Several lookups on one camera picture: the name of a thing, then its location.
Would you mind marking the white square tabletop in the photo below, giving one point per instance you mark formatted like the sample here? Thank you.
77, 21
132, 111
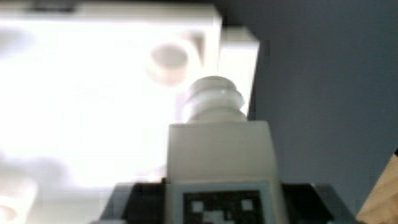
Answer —
98, 59

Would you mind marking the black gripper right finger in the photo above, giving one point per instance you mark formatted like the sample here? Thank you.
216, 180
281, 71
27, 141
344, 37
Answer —
315, 205

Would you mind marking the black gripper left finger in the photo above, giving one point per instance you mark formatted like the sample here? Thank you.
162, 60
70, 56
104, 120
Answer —
136, 206

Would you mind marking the white leg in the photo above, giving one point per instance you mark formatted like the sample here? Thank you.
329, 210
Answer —
223, 186

